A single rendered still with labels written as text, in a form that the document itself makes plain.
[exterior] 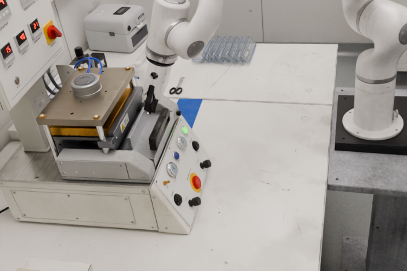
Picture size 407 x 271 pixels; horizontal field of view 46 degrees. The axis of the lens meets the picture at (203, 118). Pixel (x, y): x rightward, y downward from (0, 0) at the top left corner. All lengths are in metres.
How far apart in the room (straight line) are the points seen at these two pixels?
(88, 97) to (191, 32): 0.38
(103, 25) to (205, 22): 1.20
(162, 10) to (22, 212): 0.74
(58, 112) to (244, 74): 0.97
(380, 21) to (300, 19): 2.30
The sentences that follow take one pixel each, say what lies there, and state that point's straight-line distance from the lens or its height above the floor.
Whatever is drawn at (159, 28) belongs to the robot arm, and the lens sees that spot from 1.14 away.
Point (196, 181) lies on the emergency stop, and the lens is 1.43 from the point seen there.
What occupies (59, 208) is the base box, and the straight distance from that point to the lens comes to 1.44.
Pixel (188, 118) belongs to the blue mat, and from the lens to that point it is 1.79.
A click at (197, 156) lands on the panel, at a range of 1.50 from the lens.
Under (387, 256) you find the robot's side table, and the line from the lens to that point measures 2.02.
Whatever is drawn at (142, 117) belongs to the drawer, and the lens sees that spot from 1.38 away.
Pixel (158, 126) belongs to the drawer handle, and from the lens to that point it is 1.32.
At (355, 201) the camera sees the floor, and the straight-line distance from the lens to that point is 2.52.
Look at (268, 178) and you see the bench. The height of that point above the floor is 0.75.
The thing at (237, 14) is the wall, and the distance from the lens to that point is 3.75.
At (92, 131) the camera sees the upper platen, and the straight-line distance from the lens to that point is 1.29.
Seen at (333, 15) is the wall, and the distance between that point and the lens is 3.67.
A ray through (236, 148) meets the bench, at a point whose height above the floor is 0.75.
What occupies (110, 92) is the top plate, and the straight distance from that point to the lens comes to 1.31.
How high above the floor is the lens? 1.75
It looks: 34 degrees down
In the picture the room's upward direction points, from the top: 8 degrees counter-clockwise
